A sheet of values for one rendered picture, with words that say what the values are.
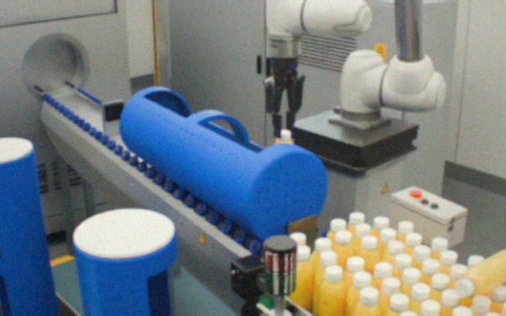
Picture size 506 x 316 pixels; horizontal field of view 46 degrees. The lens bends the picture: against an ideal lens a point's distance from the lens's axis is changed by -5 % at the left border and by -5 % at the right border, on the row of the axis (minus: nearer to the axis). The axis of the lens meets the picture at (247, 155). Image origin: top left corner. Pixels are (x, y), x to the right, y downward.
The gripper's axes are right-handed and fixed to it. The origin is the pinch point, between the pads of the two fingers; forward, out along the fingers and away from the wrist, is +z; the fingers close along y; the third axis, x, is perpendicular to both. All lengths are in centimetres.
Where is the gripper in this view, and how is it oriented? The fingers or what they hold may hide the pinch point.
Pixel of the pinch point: (284, 124)
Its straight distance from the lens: 179.4
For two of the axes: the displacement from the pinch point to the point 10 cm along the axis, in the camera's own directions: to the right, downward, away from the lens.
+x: 5.6, 2.8, -7.8
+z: 0.1, 9.4, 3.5
